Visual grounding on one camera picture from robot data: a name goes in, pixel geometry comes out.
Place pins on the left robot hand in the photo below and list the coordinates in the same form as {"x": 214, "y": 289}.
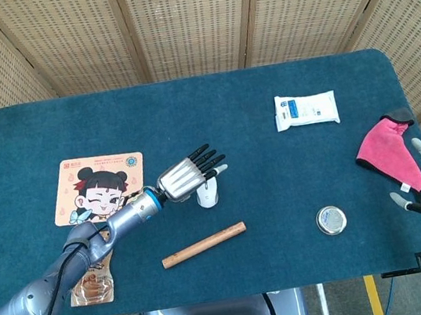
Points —
{"x": 180, "y": 179}

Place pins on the white computer mouse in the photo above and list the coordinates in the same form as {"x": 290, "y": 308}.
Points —
{"x": 209, "y": 199}

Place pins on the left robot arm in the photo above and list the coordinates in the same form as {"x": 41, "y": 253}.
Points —
{"x": 89, "y": 251}

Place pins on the cartoon girl mouse pad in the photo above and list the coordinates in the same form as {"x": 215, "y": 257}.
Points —
{"x": 68, "y": 186}

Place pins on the wooden rod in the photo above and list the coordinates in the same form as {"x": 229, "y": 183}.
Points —
{"x": 204, "y": 245}

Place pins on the blue felt table mat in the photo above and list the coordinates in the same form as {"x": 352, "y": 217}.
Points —
{"x": 203, "y": 107}

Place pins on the pink cloth mitt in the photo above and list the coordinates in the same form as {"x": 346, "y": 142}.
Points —
{"x": 387, "y": 147}

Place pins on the black table edge clamp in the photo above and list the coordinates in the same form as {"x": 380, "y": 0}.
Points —
{"x": 398, "y": 273}

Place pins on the round metal tin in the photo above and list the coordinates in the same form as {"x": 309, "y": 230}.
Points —
{"x": 331, "y": 220}

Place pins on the yellow floor tape strip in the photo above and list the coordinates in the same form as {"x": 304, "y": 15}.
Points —
{"x": 373, "y": 299}

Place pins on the brown drink pouch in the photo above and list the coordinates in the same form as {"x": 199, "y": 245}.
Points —
{"x": 93, "y": 290}

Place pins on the white wet wipes pack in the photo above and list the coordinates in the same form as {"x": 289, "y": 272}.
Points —
{"x": 306, "y": 109}

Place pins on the bamboo folding screen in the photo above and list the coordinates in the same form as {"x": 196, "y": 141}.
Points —
{"x": 189, "y": 18}

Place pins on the white table leg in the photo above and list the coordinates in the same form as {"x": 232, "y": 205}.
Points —
{"x": 323, "y": 299}

